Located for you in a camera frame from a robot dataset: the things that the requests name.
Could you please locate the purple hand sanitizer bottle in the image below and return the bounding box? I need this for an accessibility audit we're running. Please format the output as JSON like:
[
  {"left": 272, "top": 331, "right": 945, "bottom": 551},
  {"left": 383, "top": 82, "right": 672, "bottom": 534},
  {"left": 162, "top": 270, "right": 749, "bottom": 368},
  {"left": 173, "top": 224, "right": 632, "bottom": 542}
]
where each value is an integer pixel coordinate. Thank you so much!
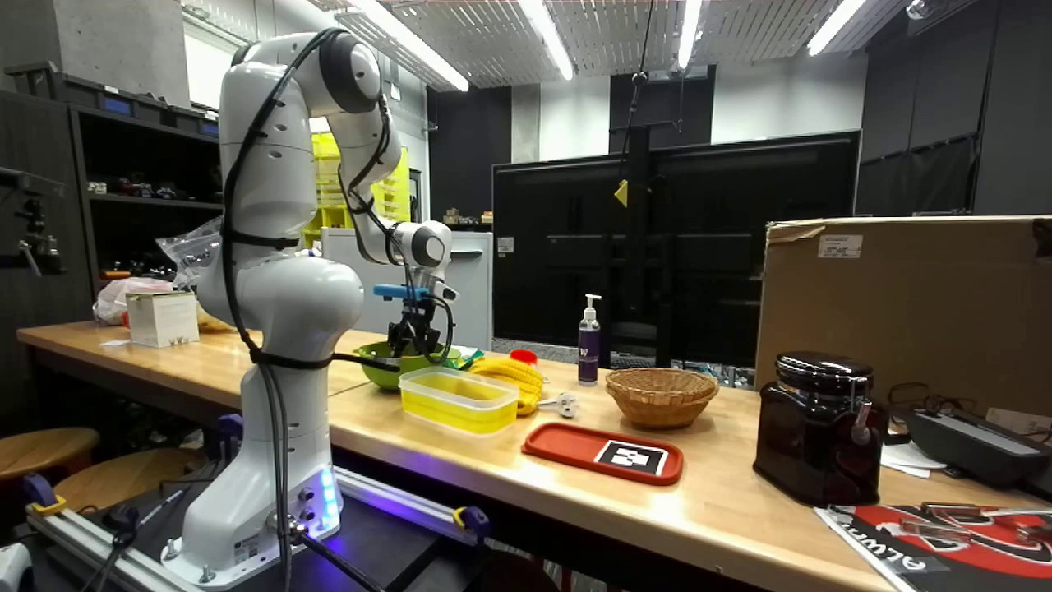
[{"left": 575, "top": 290, "right": 604, "bottom": 386}]

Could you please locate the woven wicker basket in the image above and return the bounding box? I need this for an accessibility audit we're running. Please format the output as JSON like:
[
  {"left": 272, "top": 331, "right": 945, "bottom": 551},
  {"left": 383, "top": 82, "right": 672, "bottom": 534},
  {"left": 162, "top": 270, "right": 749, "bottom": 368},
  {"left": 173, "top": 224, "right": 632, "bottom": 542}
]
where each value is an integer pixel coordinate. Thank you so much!
[{"left": 601, "top": 365, "right": 723, "bottom": 429}]

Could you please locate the round wooden stool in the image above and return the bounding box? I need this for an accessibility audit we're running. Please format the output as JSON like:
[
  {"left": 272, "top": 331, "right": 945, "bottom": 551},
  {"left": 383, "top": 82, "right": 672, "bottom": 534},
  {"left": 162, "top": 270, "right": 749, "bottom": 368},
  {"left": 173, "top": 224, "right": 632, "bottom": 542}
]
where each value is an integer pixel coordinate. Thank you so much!
[
  {"left": 48, "top": 444, "right": 213, "bottom": 516},
  {"left": 0, "top": 424, "right": 100, "bottom": 487}
]

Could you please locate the green wet wipes pack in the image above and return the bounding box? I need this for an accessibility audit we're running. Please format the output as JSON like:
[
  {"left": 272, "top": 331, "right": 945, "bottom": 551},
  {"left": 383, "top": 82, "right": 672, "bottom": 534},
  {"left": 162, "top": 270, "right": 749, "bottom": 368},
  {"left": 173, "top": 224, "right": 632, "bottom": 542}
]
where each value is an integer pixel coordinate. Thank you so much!
[{"left": 440, "top": 341, "right": 486, "bottom": 376}]

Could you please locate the yellow storage bin rack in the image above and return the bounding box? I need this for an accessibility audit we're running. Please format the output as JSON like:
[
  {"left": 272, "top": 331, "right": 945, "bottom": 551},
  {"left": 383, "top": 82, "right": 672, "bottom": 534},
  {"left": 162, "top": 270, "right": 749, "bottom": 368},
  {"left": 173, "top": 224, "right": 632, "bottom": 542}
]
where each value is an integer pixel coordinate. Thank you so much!
[{"left": 310, "top": 128, "right": 413, "bottom": 239}]

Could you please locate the large cardboard box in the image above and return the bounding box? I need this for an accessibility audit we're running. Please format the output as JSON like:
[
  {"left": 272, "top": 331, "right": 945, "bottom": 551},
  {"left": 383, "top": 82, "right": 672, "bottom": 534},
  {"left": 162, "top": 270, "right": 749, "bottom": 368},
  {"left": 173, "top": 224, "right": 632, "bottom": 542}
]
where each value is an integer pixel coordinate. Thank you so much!
[{"left": 753, "top": 213, "right": 1052, "bottom": 421}]

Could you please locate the grey panel with handle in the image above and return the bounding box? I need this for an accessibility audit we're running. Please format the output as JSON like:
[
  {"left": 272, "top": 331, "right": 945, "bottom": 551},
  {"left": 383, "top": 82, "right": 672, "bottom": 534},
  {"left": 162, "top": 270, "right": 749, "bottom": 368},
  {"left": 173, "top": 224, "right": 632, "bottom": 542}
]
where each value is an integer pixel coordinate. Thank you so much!
[{"left": 323, "top": 227, "right": 499, "bottom": 350}]

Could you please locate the long ceiling light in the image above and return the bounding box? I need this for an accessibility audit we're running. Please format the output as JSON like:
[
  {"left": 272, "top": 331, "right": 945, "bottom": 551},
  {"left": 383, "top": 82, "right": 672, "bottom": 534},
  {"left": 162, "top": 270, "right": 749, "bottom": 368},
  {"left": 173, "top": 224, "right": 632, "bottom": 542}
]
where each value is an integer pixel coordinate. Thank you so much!
[
  {"left": 672, "top": 0, "right": 705, "bottom": 73},
  {"left": 346, "top": 0, "right": 472, "bottom": 95},
  {"left": 517, "top": 0, "right": 579, "bottom": 85},
  {"left": 805, "top": 0, "right": 868, "bottom": 59}
]

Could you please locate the red tray with black print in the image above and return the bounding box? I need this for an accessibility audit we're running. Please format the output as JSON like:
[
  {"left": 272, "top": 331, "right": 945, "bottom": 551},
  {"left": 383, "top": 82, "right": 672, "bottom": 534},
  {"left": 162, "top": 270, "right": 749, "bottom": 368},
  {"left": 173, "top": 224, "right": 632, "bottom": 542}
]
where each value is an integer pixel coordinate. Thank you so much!
[{"left": 520, "top": 421, "right": 685, "bottom": 487}]

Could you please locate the pinkish white plastic bag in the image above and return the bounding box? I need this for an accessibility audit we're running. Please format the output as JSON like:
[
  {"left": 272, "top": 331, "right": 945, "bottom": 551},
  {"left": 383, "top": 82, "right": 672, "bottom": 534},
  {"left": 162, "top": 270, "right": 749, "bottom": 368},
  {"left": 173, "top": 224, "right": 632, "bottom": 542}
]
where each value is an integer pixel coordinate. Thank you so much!
[{"left": 89, "top": 274, "right": 176, "bottom": 330}]

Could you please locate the dark storage shelf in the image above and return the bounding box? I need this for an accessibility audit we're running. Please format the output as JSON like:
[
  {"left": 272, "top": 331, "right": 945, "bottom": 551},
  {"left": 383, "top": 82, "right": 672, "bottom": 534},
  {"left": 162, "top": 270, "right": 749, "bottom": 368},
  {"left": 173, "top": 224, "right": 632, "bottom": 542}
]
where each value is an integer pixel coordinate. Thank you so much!
[{"left": 0, "top": 61, "right": 227, "bottom": 331}]

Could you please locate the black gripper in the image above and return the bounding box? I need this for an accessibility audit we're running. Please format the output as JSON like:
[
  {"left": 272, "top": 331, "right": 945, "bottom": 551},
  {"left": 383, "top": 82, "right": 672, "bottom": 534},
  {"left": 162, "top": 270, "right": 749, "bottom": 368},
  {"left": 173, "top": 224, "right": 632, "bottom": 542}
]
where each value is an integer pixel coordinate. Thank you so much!
[{"left": 386, "top": 295, "right": 453, "bottom": 360}]

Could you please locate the green bowl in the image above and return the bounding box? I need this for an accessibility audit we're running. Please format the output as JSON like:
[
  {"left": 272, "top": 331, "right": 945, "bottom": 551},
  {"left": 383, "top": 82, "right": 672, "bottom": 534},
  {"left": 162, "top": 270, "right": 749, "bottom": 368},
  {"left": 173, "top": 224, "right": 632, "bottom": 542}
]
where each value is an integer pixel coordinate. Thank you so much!
[{"left": 352, "top": 337, "right": 469, "bottom": 395}]

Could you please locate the yellow toy banana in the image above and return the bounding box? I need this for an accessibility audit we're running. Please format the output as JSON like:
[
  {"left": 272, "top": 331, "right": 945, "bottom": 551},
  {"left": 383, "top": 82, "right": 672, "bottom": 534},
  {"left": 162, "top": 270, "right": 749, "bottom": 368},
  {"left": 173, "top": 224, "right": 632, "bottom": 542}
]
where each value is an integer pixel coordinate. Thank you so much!
[{"left": 469, "top": 350, "right": 547, "bottom": 421}]

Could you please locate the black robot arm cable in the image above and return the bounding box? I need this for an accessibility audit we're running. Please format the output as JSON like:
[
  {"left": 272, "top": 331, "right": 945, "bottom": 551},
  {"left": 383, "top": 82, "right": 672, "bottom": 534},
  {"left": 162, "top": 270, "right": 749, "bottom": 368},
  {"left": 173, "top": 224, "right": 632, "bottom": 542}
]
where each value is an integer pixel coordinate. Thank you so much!
[{"left": 213, "top": 26, "right": 386, "bottom": 592}]

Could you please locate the small white object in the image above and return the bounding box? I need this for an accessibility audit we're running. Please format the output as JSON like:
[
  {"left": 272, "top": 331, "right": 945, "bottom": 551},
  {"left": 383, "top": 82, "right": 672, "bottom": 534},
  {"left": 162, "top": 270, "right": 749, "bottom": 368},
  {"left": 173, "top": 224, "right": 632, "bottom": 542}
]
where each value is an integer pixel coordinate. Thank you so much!
[{"left": 541, "top": 391, "right": 582, "bottom": 424}]

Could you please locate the yellow clear plastic container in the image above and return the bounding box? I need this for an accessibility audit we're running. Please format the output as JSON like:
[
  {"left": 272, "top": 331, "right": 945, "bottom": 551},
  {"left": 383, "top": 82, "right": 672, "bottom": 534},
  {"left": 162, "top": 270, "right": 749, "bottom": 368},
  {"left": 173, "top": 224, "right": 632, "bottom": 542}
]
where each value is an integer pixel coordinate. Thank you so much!
[{"left": 396, "top": 365, "right": 521, "bottom": 437}]

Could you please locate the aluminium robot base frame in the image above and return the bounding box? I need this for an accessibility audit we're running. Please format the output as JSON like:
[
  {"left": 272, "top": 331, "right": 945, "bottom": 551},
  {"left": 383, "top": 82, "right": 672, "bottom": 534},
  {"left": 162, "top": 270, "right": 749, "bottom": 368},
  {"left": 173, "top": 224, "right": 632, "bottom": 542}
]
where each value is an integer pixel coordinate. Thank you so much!
[{"left": 19, "top": 464, "right": 497, "bottom": 592}]

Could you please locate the red and black poster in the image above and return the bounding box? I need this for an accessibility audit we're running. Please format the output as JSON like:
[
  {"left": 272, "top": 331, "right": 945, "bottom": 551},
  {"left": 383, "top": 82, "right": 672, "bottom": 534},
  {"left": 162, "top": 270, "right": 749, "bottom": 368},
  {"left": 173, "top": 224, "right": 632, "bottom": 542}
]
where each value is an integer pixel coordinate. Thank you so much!
[{"left": 815, "top": 498, "right": 1052, "bottom": 592}]

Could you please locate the black flat device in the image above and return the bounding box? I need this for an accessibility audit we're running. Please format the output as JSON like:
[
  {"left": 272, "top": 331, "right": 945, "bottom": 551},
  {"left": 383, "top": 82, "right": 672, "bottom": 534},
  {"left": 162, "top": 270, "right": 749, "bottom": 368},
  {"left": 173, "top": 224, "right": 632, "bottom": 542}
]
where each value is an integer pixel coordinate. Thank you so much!
[{"left": 905, "top": 403, "right": 1052, "bottom": 491}]

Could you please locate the clear plastic bag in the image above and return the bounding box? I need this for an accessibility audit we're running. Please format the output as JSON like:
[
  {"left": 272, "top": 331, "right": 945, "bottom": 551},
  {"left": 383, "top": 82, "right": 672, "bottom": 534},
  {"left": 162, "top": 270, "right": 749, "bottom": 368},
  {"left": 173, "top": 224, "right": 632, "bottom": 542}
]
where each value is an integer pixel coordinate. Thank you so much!
[{"left": 155, "top": 213, "right": 231, "bottom": 277}]

